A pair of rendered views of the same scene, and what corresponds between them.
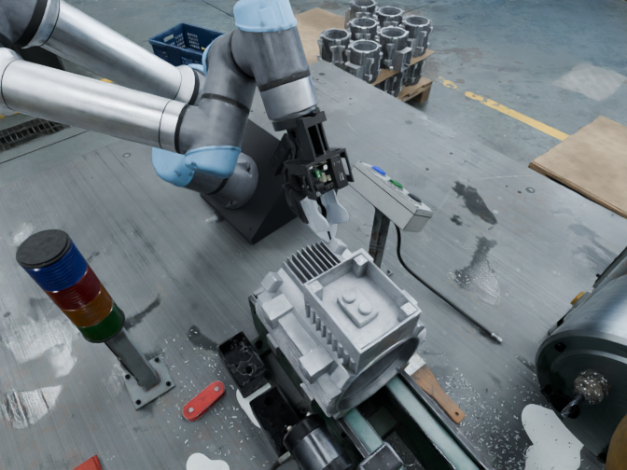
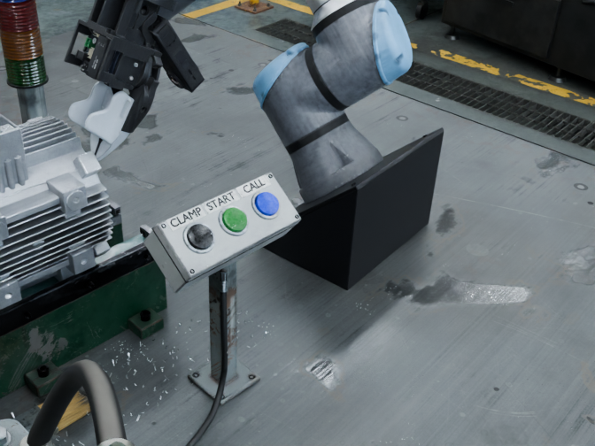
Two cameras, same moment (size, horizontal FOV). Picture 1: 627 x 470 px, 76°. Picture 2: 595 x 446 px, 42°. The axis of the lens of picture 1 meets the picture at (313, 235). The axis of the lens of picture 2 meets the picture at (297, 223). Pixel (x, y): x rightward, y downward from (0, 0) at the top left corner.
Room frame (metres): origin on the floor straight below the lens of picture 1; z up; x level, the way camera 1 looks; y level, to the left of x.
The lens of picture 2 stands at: (0.52, -0.89, 1.56)
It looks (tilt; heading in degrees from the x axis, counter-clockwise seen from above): 34 degrees down; 79
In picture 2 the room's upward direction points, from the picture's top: 3 degrees clockwise
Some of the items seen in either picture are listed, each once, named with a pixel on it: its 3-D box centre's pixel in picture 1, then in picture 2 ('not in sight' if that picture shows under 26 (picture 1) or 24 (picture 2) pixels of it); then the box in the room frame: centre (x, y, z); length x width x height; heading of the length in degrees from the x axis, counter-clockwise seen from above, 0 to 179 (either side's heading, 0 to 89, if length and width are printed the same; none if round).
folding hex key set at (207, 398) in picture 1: (204, 400); not in sight; (0.27, 0.21, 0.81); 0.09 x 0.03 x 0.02; 134
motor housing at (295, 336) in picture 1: (338, 324); (2, 212); (0.32, -0.04, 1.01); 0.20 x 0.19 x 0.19; 35
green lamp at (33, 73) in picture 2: (97, 316); (26, 67); (0.31, 0.32, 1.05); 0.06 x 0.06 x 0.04
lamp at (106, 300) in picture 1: (85, 300); (21, 40); (0.31, 0.32, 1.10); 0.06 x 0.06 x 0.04
